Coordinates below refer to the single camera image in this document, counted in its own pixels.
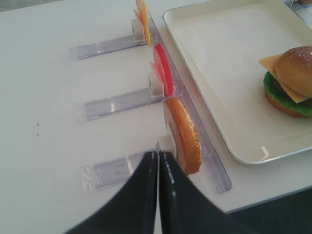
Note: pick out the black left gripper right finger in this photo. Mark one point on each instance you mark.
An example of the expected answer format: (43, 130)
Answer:
(184, 209)

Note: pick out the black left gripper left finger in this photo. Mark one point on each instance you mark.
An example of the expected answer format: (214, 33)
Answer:
(133, 209)

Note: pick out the orange cheese slice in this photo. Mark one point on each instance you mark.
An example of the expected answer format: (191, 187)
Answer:
(269, 63)
(141, 13)

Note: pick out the sesame top bun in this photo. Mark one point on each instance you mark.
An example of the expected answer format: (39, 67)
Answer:
(294, 68)

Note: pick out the standing red tomato slice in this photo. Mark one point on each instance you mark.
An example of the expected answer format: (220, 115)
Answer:
(161, 65)

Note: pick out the green lettuce leaf on burger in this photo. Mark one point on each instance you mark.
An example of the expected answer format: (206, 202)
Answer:
(269, 86)

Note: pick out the brown meat patty on burger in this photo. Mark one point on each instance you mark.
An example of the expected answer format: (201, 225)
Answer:
(280, 85)

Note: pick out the standing orange cheese slice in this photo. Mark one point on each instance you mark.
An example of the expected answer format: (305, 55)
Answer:
(141, 13)

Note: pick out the clear acrylic left rack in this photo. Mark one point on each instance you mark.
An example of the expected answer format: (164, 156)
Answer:
(154, 93)

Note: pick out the standing bottom bun slice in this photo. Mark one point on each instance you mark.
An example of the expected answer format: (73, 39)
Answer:
(185, 135)

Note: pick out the bottom burger bun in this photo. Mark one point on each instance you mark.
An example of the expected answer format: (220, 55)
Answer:
(288, 107)

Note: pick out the cream plastic serving tray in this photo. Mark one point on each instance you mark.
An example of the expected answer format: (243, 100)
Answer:
(222, 43)

